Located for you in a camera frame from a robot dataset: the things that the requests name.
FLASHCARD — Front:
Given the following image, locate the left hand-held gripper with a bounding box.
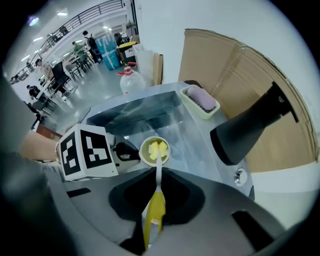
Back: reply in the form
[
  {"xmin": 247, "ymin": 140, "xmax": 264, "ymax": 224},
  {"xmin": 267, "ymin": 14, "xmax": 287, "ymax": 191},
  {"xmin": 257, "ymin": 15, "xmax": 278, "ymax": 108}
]
[{"xmin": 58, "ymin": 123, "xmax": 141, "ymax": 182}]

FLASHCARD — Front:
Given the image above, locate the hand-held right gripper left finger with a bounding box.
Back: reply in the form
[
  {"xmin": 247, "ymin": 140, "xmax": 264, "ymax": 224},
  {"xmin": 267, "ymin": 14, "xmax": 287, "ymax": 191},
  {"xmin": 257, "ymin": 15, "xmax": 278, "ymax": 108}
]
[{"xmin": 63, "ymin": 167, "xmax": 158, "ymax": 256}]

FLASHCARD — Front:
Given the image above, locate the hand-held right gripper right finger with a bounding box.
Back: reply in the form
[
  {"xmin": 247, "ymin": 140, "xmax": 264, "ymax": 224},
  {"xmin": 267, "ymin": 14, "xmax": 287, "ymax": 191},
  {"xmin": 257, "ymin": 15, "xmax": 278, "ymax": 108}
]
[{"xmin": 149, "ymin": 167, "xmax": 288, "ymax": 256}]

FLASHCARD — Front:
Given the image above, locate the white cup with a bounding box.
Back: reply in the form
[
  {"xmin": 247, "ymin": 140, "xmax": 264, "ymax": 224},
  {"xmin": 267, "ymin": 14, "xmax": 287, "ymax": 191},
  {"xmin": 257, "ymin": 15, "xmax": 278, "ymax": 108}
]
[{"xmin": 139, "ymin": 136, "xmax": 172, "ymax": 167}]

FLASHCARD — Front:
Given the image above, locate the yellow sponge brush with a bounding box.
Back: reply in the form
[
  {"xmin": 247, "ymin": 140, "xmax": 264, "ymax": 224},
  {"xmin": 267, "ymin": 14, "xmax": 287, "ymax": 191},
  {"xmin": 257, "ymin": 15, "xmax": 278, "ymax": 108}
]
[{"xmin": 142, "ymin": 141, "xmax": 169, "ymax": 251}]

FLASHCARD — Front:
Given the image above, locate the person's left forearm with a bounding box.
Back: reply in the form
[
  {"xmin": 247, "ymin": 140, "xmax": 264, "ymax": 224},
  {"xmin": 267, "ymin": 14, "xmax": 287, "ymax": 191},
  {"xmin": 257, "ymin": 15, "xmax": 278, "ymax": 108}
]
[{"xmin": 18, "ymin": 129, "xmax": 61, "ymax": 162}]

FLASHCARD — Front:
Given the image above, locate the round metal drain knob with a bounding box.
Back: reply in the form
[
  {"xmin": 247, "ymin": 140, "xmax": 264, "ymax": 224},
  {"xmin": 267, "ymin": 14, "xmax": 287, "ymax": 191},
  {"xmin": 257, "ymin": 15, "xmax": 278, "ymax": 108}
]
[{"xmin": 233, "ymin": 167, "xmax": 247, "ymax": 186}]

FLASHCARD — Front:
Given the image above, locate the metal sink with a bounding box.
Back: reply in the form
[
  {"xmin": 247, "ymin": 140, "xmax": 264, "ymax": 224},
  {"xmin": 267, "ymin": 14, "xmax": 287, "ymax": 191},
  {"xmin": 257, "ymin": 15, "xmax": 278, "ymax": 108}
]
[{"xmin": 86, "ymin": 79, "xmax": 256, "ymax": 201}]

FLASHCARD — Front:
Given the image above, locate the black faucet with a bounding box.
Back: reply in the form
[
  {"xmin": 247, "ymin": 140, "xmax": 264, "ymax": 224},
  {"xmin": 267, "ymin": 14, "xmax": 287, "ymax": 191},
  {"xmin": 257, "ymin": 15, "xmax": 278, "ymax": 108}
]
[{"xmin": 209, "ymin": 81, "xmax": 300, "ymax": 167}]

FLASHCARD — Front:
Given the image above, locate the pale green soap dish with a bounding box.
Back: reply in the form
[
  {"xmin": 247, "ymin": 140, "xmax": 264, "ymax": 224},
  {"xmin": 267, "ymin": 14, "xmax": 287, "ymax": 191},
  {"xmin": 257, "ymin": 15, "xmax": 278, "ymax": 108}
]
[{"xmin": 179, "ymin": 86, "xmax": 221, "ymax": 121}]

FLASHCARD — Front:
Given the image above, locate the long cardboard box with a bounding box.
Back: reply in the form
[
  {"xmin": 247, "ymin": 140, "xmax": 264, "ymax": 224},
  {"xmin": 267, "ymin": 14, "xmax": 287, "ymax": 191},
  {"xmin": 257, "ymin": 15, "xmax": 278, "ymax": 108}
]
[{"xmin": 152, "ymin": 52, "xmax": 165, "ymax": 86}]

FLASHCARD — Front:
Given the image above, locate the pink soap bar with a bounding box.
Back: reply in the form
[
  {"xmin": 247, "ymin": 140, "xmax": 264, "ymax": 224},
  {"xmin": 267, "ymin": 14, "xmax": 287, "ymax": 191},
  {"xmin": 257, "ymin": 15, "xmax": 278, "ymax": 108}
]
[{"xmin": 187, "ymin": 84, "xmax": 217, "ymax": 112}]

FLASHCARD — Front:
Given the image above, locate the black bin with yellow lid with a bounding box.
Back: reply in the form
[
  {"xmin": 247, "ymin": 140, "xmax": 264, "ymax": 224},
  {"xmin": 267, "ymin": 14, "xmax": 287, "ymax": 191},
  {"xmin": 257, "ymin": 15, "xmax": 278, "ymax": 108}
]
[{"xmin": 116, "ymin": 41, "xmax": 139, "ymax": 67}]

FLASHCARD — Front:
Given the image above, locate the black office chair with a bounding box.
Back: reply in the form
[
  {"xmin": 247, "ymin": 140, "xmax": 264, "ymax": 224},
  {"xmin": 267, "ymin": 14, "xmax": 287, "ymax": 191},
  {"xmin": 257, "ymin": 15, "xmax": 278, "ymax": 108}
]
[{"xmin": 50, "ymin": 61, "xmax": 79, "ymax": 98}]

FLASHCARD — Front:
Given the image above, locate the blue taped crate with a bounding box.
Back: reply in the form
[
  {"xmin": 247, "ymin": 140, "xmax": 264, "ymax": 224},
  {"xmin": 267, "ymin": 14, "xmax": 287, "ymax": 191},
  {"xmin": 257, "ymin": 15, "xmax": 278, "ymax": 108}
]
[{"xmin": 95, "ymin": 34, "xmax": 122, "ymax": 71}]

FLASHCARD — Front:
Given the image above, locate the large brown cardboard sheet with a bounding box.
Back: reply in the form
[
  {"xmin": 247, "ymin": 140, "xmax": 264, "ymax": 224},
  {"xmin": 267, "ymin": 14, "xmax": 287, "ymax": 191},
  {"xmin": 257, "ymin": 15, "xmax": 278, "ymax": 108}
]
[{"xmin": 177, "ymin": 28, "xmax": 320, "ymax": 174}]

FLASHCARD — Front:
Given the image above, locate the thin gold bracelet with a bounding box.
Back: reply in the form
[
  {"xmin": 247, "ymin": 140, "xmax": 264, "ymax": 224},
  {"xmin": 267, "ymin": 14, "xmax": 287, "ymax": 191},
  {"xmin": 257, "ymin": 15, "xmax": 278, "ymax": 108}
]
[{"xmin": 53, "ymin": 143, "xmax": 61, "ymax": 164}]

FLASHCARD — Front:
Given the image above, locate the water bottle with red handle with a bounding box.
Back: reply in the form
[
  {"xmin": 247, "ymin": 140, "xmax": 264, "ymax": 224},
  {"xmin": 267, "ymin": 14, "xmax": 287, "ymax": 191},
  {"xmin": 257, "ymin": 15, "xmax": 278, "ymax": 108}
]
[{"xmin": 116, "ymin": 62, "xmax": 146, "ymax": 95}]

